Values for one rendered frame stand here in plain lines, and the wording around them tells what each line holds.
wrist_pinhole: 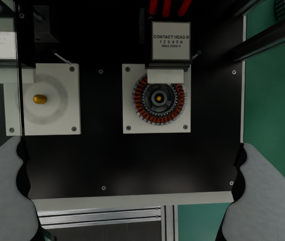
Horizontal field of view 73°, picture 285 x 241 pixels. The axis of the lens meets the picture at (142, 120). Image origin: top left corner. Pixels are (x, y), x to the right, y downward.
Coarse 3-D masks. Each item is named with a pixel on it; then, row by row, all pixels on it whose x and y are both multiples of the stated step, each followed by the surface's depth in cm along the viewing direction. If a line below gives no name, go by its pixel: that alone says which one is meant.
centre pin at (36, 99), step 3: (36, 96) 38; (39, 96) 38; (42, 96) 39; (45, 96) 40; (33, 99) 38; (36, 99) 38; (39, 99) 38; (42, 99) 38; (45, 99) 40; (36, 102) 38; (39, 102) 38; (42, 102) 39; (45, 102) 40
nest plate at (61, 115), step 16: (48, 64) 40; (64, 64) 40; (48, 80) 40; (64, 80) 40; (32, 96) 40; (48, 96) 40; (64, 96) 41; (32, 112) 40; (48, 112) 41; (64, 112) 41; (32, 128) 41; (48, 128) 41; (64, 128) 41; (80, 128) 42
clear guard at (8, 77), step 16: (0, 0) 13; (16, 0) 13; (0, 16) 13; (16, 16) 13; (0, 32) 13; (16, 32) 13; (0, 48) 13; (16, 48) 13; (0, 64) 13; (16, 64) 13; (0, 80) 13; (16, 80) 13; (0, 96) 13; (16, 96) 13; (0, 112) 13; (16, 112) 13; (0, 128) 13; (16, 128) 13; (0, 144) 13; (48, 240) 18
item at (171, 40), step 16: (144, 0) 31; (160, 0) 30; (160, 16) 30; (176, 16) 30; (160, 32) 28; (176, 32) 28; (192, 32) 28; (160, 48) 28; (176, 48) 28; (192, 48) 28; (160, 64) 29; (176, 64) 29; (160, 80) 32; (176, 80) 32
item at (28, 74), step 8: (24, 0) 28; (32, 0) 30; (24, 8) 28; (32, 8) 30; (24, 16) 28; (32, 16) 30; (40, 16) 34; (24, 24) 28; (32, 24) 30; (24, 32) 28; (32, 32) 29; (24, 40) 28; (32, 40) 29; (24, 48) 28; (32, 48) 29; (24, 56) 28; (32, 56) 29; (24, 64) 28; (32, 64) 29; (24, 72) 30; (32, 72) 31; (24, 80) 31; (32, 80) 31
